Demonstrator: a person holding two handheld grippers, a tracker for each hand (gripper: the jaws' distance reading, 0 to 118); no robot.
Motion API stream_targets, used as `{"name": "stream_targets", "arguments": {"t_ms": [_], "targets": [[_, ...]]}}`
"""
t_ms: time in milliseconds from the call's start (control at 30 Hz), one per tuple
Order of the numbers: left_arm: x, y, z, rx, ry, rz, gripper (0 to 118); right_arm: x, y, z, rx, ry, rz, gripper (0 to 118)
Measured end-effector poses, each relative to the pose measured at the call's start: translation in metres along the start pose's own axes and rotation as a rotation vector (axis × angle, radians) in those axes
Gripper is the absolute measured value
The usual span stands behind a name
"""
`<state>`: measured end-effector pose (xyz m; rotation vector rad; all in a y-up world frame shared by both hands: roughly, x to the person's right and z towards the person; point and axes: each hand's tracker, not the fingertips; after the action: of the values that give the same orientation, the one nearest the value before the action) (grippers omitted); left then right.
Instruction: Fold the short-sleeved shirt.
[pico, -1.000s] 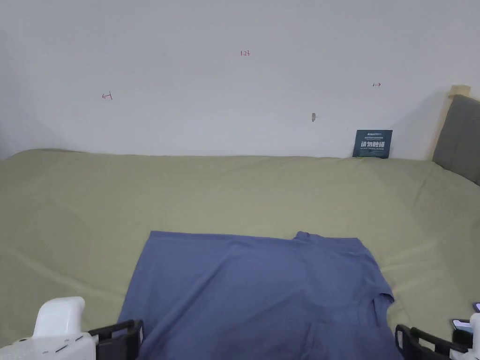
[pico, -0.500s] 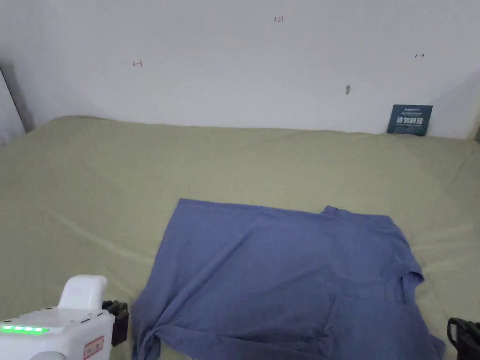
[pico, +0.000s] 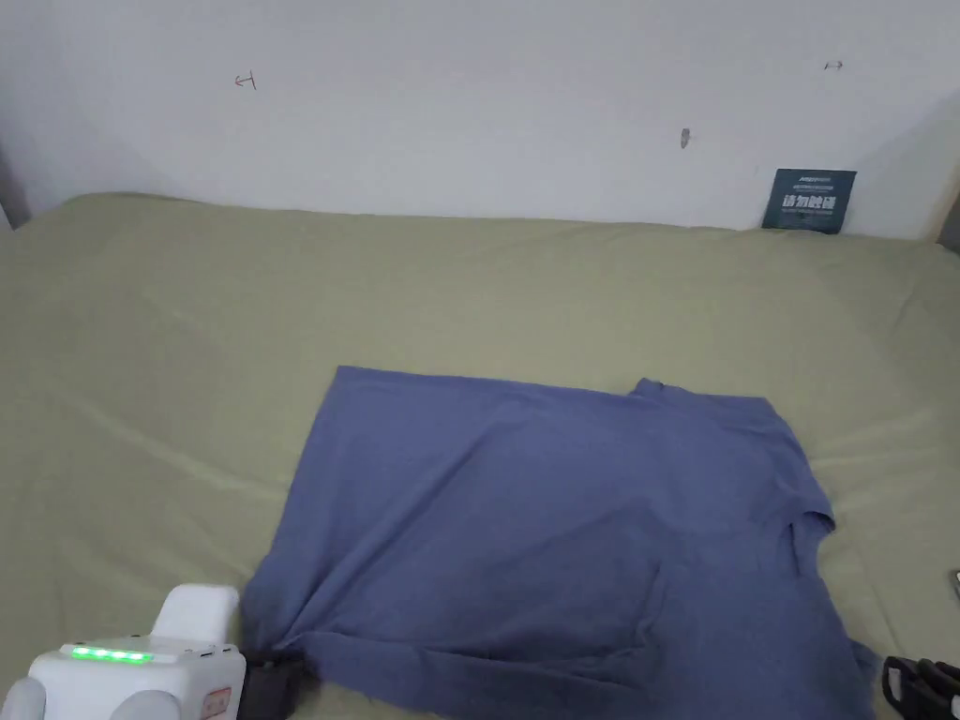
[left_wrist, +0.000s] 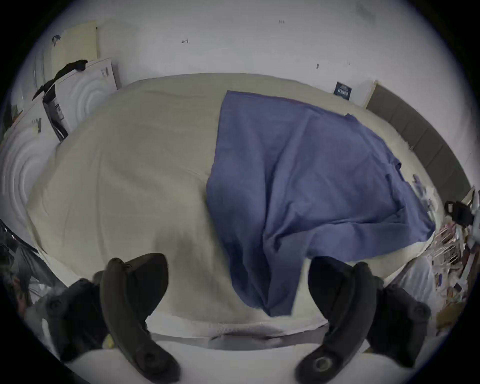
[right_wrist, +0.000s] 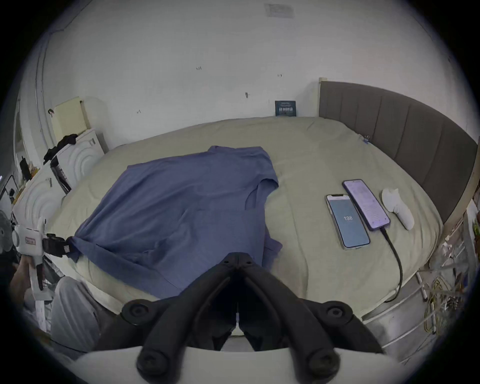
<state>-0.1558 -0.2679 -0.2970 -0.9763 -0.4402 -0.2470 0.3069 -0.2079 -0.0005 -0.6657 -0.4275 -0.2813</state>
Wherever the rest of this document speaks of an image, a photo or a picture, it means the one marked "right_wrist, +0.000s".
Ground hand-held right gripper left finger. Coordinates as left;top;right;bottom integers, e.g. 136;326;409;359
97;253;241;382

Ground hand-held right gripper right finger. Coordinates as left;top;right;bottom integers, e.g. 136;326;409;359
237;253;384;382

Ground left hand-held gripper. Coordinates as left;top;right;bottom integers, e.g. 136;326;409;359
12;217;73;301

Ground blue shirt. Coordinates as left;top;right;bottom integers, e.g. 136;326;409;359
69;145;283;301

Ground person's left hand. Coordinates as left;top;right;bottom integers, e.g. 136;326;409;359
9;259;38;302

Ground person's legs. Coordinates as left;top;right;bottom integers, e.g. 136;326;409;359
49;277;117;355

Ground black cloth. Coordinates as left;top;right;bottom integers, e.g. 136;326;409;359
43;134;79;165

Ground phone with pale screen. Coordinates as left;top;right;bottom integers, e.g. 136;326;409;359
325;194;371;251

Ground phone with dark purple case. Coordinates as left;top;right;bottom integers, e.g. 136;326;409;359
341;179;392;232

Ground bed with beige sheet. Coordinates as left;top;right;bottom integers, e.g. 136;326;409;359
45;116;446;328

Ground white hand controller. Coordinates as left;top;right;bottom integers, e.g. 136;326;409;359
381;187;415;230

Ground grey padded headboard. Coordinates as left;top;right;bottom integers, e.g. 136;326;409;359
318;80;479;226

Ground black charging cable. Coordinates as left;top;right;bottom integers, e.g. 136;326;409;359
379;226;404;304

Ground bundle of yellow cables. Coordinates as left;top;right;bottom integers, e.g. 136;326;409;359
423;275;467;335

